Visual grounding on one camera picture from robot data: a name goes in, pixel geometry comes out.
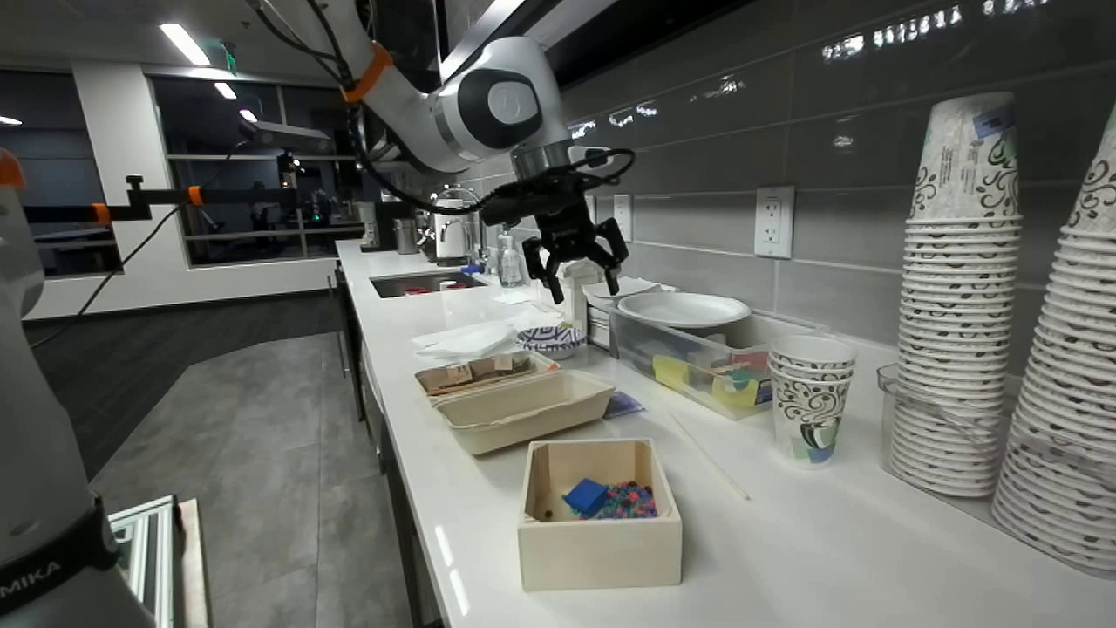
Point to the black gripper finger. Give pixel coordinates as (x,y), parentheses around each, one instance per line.
(542,265)
(611,248)

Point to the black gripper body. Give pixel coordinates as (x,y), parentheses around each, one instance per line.
(568,215)

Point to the thin wooden stirrer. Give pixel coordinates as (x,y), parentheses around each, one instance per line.
(711,463)

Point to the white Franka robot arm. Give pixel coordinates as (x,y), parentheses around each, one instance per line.
(413,115)

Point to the blue patterned bowl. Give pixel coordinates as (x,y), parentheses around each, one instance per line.
(552,340)

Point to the white plate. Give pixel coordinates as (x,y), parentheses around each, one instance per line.
(686,313)

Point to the white electric kettle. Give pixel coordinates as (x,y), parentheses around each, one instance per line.
(452,232)

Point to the printed wooden cube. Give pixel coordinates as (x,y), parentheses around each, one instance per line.
(482,370)
(516,363)

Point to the clear plastic container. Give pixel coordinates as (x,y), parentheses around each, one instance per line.
(632,349)

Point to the white tissue paper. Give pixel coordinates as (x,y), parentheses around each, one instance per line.
(464,340)

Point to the counter sink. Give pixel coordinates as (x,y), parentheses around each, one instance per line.
(423,284)

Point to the yellow paper pads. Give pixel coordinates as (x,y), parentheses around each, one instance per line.
(671,370)

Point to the silver coffee machine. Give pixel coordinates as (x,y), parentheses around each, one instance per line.
(394,229)

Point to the purple packet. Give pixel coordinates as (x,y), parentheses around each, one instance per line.
(625,406)

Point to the wooden tray with snacks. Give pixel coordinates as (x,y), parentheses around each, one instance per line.
(525,423)

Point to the colourful packets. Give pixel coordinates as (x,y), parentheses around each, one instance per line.
(736,387)

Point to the blue block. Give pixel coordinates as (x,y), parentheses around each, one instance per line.
(584,496)

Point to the patterned paper cup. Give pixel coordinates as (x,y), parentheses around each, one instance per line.
(811,401)

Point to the colourful beads pile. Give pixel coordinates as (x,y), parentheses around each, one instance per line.
(632,505)

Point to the square wooden box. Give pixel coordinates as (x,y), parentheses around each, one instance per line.
(594,559)

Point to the clear plastic cup sleeve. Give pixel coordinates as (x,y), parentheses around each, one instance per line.
(894,421)

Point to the large window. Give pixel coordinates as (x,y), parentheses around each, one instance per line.
(230,152)

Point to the tall patterned cup stack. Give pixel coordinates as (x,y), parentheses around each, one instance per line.
(1070,441)
(961,290)

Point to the black clamp stand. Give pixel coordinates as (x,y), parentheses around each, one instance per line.
(145,197)

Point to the ceiling light strip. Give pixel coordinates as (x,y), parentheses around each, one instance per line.
(185,44)

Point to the metal framed cart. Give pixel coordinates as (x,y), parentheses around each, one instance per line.
(151,546)

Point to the white wall outlet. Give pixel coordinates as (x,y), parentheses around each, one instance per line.
(773,221)

